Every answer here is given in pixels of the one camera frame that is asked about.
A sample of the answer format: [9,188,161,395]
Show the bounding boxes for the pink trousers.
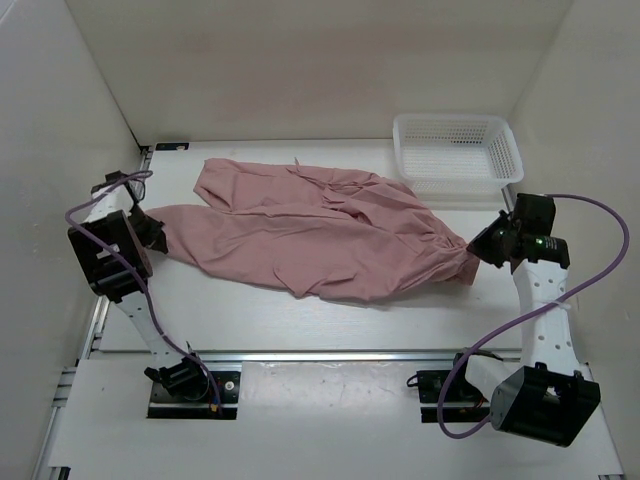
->
[150,158,479,302]

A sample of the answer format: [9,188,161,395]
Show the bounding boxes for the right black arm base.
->
[406,370,490,424]

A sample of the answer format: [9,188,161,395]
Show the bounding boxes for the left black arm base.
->
[145,366,241,420]

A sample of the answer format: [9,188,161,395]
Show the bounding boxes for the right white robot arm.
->
[449,212,601,447]

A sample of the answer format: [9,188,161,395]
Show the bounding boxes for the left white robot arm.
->
[64,170,210,402]

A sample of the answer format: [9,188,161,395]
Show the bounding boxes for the white plastic basket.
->
[392,113,524,197]

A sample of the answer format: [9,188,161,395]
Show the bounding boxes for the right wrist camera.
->
[512,193,556,236]

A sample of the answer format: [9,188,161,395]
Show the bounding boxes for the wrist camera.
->
[105,170,150,203]
[512,193,556,236]

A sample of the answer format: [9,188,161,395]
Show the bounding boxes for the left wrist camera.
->
[105,170,150,203]

